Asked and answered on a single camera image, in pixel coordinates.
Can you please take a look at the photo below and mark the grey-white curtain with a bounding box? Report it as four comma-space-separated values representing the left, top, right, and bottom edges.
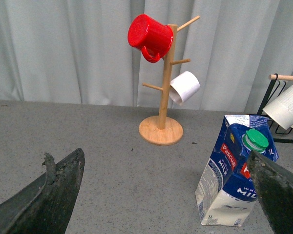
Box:
0, 0, 293, 113

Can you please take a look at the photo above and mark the wooden mug tree stand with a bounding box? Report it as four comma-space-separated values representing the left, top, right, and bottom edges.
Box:
139, 15, 200, 146

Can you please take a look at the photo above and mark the cream ribbed mug on rack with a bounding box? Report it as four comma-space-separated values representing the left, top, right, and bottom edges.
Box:
263, 85, 293, 130

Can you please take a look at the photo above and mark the blue Pascual milk carton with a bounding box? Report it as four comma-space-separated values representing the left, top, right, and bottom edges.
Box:
195, 115, 279, 227

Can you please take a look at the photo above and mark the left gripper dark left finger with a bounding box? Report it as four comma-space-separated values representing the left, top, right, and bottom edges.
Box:
0, 148, 85, 234

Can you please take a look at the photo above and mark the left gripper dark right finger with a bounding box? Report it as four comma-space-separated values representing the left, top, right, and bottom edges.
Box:
247, 151, 293, 234

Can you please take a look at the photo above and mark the white mug on tree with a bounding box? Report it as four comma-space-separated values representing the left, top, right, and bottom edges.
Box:
169, 71, 200, 105

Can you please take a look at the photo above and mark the red enamel mug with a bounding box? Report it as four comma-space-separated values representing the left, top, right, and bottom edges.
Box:
127, 14, 173, 63

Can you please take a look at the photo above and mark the black wire mug rack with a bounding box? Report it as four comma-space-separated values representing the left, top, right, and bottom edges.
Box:
257, 74, 293, 144

